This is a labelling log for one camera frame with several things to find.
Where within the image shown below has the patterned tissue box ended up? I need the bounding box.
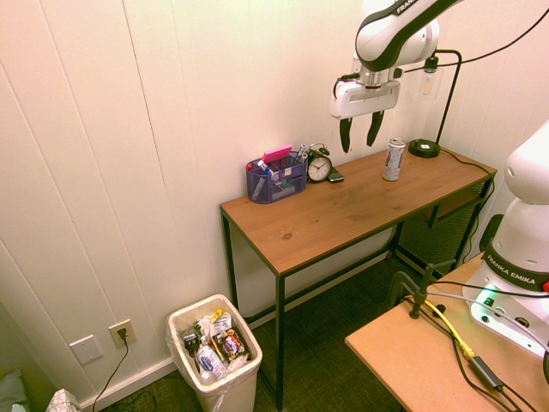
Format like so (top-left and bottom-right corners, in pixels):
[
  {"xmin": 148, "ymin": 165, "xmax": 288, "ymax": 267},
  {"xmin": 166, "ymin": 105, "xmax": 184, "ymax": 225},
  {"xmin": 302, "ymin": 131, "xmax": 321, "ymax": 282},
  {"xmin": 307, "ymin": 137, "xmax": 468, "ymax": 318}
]
[{"xmin": 45, "ymin": 388, "xmax": 82, "ymax": 412}]

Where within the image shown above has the black lamp cord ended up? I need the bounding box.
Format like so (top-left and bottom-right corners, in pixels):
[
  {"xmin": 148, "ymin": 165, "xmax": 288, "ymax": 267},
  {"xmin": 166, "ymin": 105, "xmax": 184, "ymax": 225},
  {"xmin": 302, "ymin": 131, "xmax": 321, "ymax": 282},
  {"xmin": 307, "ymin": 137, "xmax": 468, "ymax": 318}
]
[{"xmin": 439, "ymin": 148, "xmax": 497, "ymax": 267}]

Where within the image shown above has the black adapter box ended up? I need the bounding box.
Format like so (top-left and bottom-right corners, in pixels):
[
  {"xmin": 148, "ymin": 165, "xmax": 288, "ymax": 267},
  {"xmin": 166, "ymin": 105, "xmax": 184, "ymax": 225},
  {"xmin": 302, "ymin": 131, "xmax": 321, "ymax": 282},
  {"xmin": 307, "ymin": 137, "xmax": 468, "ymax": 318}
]
[{"xmin": 467, "ymin": 354, "xmax": 505, "ymax": 392}]

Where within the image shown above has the white floral drink can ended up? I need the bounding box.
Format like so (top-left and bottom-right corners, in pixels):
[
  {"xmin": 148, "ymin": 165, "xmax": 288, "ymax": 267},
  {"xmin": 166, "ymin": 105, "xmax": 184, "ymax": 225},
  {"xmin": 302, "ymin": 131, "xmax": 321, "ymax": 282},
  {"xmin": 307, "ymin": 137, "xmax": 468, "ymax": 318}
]
[{"xmin": 382, "ymin": 137, "xmax": 407, "ymax": 182}]

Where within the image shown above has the white plastic trash bin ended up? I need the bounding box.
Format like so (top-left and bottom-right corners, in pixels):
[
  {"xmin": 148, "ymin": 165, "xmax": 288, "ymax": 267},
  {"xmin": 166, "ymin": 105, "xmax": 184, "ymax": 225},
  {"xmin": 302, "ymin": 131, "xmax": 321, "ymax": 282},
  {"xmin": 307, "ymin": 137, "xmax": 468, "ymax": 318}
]
[{"xmin": 166, "ymin": 294, "xmax": 263, "ymax": 412}]

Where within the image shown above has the yellow white snack packet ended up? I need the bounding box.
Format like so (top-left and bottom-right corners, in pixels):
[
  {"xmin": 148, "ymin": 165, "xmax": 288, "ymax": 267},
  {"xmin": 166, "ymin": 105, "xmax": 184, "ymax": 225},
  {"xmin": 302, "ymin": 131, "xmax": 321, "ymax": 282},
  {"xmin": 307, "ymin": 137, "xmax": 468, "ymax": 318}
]
[{"xmin": 213, "ymin": 308, "xmax": 233, "ymax": 331}]

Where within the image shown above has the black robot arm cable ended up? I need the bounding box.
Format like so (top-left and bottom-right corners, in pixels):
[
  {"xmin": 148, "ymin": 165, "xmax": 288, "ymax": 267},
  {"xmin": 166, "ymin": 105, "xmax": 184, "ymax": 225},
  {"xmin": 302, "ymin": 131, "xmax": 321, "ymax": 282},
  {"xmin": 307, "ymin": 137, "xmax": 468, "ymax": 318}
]
[{"xmin": 402, "ymin": 7, "xmax": 549, "ymax": 74}]

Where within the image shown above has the black metal table clamp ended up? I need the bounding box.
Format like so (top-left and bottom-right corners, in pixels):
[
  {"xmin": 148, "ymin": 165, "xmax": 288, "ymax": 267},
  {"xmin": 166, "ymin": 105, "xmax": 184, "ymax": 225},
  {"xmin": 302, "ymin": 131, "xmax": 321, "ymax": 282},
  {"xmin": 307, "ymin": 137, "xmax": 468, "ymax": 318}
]
[{"xmin": 388, "ymin": 259, "xmax": 456, "ymax": 321}]

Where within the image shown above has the teal cushion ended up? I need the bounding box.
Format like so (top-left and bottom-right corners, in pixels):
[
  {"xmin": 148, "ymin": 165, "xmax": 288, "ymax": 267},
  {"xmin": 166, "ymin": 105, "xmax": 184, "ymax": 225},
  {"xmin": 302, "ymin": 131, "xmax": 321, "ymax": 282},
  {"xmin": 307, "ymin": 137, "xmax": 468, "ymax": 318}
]
[{"xmin": 0, "ymin": 369, "xmax": 29, "ymax": 412}]

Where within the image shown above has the white blank wall plate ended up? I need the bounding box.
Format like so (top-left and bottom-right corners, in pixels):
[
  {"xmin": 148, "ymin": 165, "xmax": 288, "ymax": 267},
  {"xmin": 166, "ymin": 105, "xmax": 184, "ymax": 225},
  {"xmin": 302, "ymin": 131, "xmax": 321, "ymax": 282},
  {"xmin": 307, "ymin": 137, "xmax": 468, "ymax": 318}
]
[{"xmin": 69, "ymin": 334, "xmax": 105, "ymax": 366}]

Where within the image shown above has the light wooden robot table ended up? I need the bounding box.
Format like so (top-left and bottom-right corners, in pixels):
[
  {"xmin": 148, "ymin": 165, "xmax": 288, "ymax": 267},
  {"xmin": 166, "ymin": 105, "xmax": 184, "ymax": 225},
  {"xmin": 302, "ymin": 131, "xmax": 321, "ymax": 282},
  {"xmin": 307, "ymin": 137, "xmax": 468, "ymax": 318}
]
[{"xmin": 345, "ymin": 252, "xmax": 549, "ymax": 412}]

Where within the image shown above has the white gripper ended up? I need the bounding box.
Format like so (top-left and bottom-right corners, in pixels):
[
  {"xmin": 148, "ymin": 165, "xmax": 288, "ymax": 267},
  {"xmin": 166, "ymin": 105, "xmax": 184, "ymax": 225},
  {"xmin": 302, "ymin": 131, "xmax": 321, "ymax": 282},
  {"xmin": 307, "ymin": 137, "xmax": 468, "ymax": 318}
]
[{"xmin": 329, "ymin": 68, "xmax": 402, "ymax": 155}]

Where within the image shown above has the blue mesh desk organizer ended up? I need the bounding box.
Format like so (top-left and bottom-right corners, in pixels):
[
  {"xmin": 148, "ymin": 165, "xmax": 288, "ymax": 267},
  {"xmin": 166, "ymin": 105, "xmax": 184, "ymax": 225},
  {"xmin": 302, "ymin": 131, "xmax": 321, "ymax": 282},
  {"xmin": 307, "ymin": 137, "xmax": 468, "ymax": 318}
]
[{"xmin": 245, "ymin": 150, "xmax": 309, "ymax": 205}]

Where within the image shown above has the black twin-bell alarm clock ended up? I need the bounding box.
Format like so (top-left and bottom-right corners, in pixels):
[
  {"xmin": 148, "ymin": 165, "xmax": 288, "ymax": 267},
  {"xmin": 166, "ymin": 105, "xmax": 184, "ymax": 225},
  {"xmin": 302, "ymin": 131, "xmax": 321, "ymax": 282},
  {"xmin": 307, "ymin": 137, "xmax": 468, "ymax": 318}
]
[{"xmin": 305, "ymin": 142, "xmax": 334, "ymax": 184}]

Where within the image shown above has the grey cable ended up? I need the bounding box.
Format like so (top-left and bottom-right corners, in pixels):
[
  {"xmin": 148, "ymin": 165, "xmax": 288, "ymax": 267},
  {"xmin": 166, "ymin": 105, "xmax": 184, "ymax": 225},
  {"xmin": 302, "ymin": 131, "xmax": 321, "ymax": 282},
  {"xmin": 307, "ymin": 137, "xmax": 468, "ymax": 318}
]
[{"xmin": 426, "ymin": 290, "xmax": 549, "ymax": 344}]

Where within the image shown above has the black desk lamp glass shade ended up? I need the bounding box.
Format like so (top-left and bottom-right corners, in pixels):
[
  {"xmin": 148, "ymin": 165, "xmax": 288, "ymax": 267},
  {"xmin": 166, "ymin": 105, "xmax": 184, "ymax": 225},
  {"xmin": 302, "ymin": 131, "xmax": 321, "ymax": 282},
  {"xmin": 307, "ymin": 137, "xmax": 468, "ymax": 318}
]
[{"xmin": 407, "ymin": 45, "xmax": 463, "ymax": 159}]

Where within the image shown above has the black power cord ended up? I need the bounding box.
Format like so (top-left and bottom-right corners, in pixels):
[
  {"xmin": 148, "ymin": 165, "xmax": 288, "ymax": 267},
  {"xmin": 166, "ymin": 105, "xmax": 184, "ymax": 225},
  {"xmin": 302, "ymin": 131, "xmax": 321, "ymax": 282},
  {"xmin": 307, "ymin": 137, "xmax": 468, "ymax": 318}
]
[{"xmin": 92, "ymin": 329, "xmax": 130, "ymax": 412}]

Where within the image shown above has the pink sticky note pad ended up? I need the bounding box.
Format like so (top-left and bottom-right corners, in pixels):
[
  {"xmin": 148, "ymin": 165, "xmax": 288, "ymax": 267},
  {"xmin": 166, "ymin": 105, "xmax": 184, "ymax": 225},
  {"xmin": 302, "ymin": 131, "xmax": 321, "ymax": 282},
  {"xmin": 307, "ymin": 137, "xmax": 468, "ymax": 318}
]
[{"xmin": 262, "ymin": 146, "xmax": 293, "ymax": 164}]

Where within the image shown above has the cream wall power outlet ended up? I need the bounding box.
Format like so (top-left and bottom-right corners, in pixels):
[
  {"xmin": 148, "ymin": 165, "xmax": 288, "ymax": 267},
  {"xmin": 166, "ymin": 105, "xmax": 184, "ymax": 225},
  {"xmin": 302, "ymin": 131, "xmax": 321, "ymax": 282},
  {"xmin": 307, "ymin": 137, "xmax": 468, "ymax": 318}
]
[{"xmin": 107, "ymin": 318, "xmax": 138, "ymax": 349}]

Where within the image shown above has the wooden desk black metal frame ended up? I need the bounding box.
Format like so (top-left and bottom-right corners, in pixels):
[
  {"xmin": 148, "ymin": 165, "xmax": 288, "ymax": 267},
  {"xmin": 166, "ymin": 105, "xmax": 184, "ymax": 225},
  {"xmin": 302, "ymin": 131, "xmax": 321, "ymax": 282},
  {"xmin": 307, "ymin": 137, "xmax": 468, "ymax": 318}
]
[{"xmin": 220, "ymin": 143, "xmax": 498, "ymax": 411}]

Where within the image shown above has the brown chocolate candy wrapper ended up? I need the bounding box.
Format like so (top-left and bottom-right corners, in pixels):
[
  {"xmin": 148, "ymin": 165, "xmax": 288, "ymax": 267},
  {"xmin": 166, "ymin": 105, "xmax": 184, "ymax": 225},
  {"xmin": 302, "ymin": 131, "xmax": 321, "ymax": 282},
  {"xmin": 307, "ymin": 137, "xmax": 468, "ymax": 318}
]
[{"xmin": 213, "ymin": 328, "xmax": 250, "ymax": 361}]

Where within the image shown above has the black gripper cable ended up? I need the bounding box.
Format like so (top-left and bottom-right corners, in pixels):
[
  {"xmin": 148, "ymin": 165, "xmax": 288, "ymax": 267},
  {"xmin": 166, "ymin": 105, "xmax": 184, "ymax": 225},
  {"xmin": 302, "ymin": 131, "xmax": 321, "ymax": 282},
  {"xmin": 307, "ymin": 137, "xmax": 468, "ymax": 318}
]
[{"xmin": 332, "ymin": 73, "xmax": 359, "ymax": 98}]

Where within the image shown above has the crushed clear plastic bottle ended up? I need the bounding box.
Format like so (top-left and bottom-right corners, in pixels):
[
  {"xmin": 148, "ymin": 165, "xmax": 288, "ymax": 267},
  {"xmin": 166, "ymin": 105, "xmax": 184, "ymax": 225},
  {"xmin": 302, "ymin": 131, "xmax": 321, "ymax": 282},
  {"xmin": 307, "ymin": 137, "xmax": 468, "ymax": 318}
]
[{"xmin": 196, "ymin": 345, "xmax": 229, "ymax": 381}]

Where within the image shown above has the yellow ethernet cable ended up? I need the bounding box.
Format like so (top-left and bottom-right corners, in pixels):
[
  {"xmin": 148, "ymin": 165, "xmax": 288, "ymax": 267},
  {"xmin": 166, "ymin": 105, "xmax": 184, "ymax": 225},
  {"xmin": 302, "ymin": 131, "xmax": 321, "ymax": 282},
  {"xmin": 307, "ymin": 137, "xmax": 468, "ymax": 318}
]
[{"xmin": 402, "ymin": 294, "xmax": 478, "ymax": 360}]

